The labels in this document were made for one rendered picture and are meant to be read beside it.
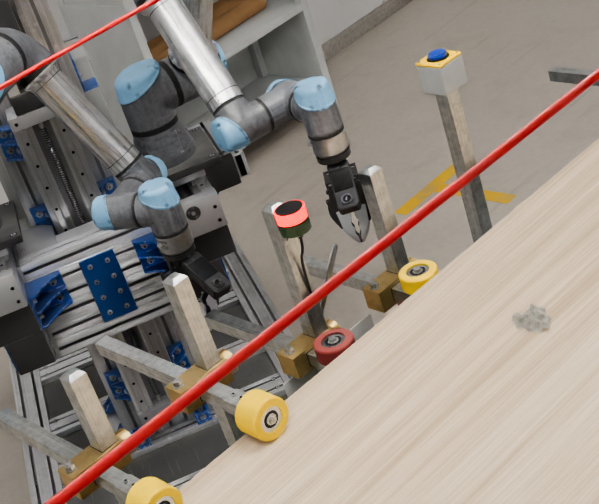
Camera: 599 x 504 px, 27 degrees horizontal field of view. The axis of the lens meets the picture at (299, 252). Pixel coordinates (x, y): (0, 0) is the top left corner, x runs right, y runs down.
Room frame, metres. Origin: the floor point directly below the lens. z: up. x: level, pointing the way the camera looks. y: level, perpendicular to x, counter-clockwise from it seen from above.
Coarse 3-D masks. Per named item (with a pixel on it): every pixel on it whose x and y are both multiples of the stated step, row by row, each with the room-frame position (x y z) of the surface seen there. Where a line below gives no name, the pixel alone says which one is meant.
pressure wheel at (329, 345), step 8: (336, 328) 2.04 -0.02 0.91; (344, 328) 2.03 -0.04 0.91; (320, 336) 2.03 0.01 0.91; (328, 336) 2.03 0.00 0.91; (336, 336) 2.02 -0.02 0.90; (344, 336) 2.01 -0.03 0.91; (352, 336) 2.00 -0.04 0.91; (320, 344) 2.01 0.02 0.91; (328, 344) 2.00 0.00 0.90; (336, 344) 1.99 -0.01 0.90; (344, 344) 1.98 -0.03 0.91; (320, 352) 1.98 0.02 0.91; (328, 352) 1.97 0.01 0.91; (336, 352) 1.97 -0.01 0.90; (320, 360) 1.99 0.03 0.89; (328, 360) 1.97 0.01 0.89
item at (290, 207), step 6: (282, 204) 2.10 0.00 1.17; (288, 204) 2.09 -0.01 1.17; (294, 204) 2.08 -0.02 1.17; (300, 204) 2.07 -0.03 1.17; (276, 210) 2.08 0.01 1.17; (282, 210) 2.07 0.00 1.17; (288, 210) 2.07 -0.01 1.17; (294, 210) 2.06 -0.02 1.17; (282, 240) 2.09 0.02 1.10; (288, 240) 2.09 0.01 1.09; (300, 240) 2.07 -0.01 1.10; (300, 258) 2.09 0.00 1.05; (306, 276) 2.10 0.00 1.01; (306, 282) 2.10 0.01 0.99
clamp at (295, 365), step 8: (328, 320) 2.14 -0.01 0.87; (328, 328) 2.11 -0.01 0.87; (304, 336) 2.11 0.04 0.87; (288, 344) 2.10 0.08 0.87; (296, 344) 2.09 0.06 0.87; (304, 344) 2.08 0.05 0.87; (312, 344) 2.07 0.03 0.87; (280, 352) 2.08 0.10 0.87; (296, 352) 2.06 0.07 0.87; (304, 352) 2.06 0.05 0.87; (280, 360) 2.08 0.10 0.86; (288, 360) 2.06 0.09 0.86; (296, 360) 2.05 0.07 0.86; (304, 360) 2.06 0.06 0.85; (288, 368) 2.06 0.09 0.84; (296, 368) 2.04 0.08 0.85; (304, 368) 2.05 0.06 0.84; (312, 368) 2.06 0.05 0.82; (296, 376) 2.05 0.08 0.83
